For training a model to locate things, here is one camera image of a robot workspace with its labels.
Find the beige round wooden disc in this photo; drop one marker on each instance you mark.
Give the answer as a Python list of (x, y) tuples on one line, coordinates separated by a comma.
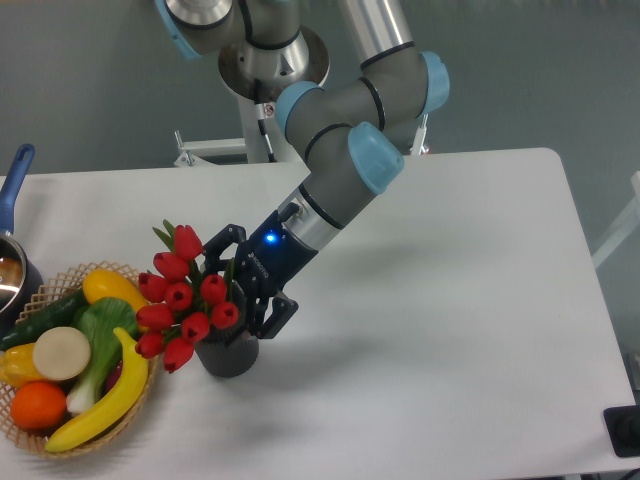
[(61, 353)]

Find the black device at table edge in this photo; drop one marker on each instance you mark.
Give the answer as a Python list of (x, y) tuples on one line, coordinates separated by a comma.
[(623, 429)]

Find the yellow banana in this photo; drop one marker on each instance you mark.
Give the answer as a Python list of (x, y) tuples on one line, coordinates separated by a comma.
[(109, 409)]

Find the white frame at right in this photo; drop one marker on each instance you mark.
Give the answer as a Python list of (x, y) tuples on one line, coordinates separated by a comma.
[(624, 224)]

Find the red tulip bouquet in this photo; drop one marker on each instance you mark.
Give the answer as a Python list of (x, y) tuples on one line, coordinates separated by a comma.
[(185, 305)]

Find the green cucumber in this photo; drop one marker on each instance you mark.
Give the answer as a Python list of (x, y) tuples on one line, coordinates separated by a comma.
[(59, 313)]

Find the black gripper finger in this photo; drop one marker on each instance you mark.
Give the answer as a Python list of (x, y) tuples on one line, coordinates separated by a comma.
[(214, 263), (263, 318)]

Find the blue handled saucepan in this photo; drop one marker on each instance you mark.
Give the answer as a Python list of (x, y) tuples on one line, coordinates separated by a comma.
[(20, 279)]

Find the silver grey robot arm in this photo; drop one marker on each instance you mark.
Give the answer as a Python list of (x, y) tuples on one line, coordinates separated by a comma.
[(265, 55)]

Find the yellow bell pepper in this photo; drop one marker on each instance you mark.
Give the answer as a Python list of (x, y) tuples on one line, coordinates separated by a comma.
[(18, 368)]

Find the orange fruit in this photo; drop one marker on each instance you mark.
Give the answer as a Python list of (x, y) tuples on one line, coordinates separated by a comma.
[(38, 405)]

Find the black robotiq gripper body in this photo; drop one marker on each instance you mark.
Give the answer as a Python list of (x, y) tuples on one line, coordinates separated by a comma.
[(269, 258)]

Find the woven wicker basket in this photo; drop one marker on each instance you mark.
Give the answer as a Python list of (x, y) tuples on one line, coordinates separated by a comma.
[(60, 286)]

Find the dark grey ribbed vase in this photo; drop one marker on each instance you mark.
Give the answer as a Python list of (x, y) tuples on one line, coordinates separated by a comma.
[(230, 352)]

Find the green bok choy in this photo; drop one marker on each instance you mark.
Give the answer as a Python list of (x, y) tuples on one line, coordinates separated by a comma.
[(97, 323)]

